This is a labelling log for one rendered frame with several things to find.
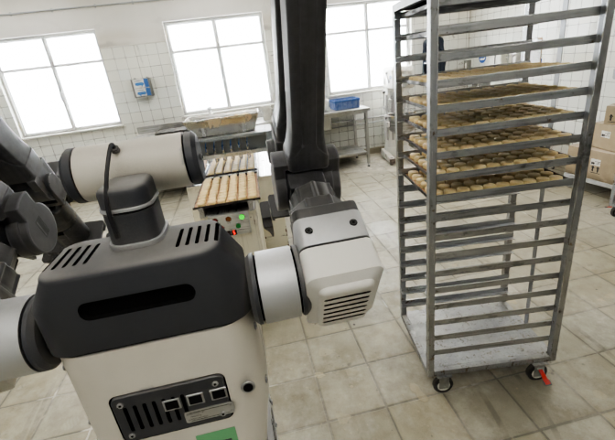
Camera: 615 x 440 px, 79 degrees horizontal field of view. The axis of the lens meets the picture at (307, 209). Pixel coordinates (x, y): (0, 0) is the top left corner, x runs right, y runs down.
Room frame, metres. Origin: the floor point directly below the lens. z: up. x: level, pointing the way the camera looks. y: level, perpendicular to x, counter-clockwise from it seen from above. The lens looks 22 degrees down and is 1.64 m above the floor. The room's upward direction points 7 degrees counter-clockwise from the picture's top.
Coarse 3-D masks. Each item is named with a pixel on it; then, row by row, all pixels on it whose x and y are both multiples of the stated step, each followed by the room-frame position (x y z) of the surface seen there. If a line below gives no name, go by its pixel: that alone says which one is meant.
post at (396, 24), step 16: (400, 32) 1.84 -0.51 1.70; (400, 48) 1.84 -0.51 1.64; (400, 64) 1.84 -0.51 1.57; (400, 112) 1.84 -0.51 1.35; (400, 128) 1.84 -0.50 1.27; (400, 144) 1.84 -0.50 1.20; (400, 160) 1.84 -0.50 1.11; (400, 224) 1.84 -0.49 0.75; (400, 240) 1.84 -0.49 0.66; (400, 256) 1.84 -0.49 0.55; (400, 272) 1.85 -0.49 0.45; (400, 288) 1.86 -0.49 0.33; (400, 304) 1.87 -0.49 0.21
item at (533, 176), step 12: (540, 168) 1.60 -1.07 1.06; (420, 180) 1.65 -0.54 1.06; (444, 180) 1.65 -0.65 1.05; (456, 180) 1.59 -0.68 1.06; (468, 180) 1.56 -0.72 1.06; (480, 180) 1.54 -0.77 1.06; (492, 180) 1.53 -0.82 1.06; (504, 180) 1.53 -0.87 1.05; (516, 180) 1.49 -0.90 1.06; (528, 180) 1.47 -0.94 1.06; (540, 180) 1.47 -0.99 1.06; (444, 192) 1.48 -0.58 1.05; (456, 192) 1.49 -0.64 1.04
